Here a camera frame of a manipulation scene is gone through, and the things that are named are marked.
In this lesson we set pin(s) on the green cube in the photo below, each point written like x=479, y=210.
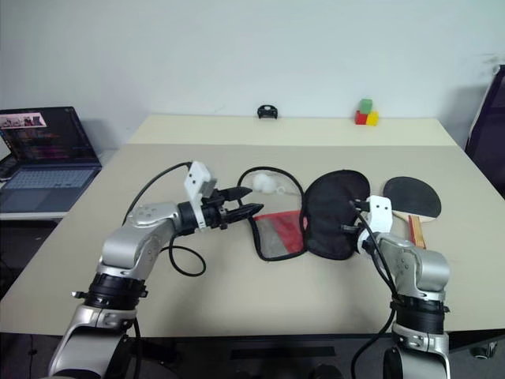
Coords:
x=366, y=105

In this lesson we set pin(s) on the yellow cube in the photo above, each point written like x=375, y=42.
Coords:
x=373, y=118

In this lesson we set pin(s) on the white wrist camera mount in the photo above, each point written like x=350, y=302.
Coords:
x=380, y=213
x=196, y=177

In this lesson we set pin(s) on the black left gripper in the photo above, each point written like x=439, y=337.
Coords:
x=215, y=211

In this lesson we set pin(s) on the black and red paddle case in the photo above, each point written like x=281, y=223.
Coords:
x=331, y=213

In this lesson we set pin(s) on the grey caster wheel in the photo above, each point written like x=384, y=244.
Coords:
x=481, y=352

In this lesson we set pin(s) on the red cube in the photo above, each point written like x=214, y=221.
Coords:
x=361, y=118

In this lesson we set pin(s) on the small black clamp object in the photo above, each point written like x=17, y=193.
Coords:
x=268, y=111

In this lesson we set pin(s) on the white pom-pom zipper charm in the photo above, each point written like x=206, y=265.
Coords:
x=262, y=182

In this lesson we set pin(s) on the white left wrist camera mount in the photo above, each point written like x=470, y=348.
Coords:
x=196, y=177

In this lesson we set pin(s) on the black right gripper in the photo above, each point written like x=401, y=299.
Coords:
x=359, y=205

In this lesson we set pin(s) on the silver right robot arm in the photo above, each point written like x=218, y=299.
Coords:
x=418, y=268

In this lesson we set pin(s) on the black monitor screen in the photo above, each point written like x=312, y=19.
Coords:
x=487, y=134

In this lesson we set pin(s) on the black table tennis paddle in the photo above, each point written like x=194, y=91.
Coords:
x=410, y=195

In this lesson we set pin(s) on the dark blue laptop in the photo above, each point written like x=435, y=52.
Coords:
x=51, y=173

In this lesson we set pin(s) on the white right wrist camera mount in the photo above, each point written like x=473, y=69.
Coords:
x=380, y=213

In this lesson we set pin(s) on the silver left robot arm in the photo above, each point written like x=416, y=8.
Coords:
x=126, y=245

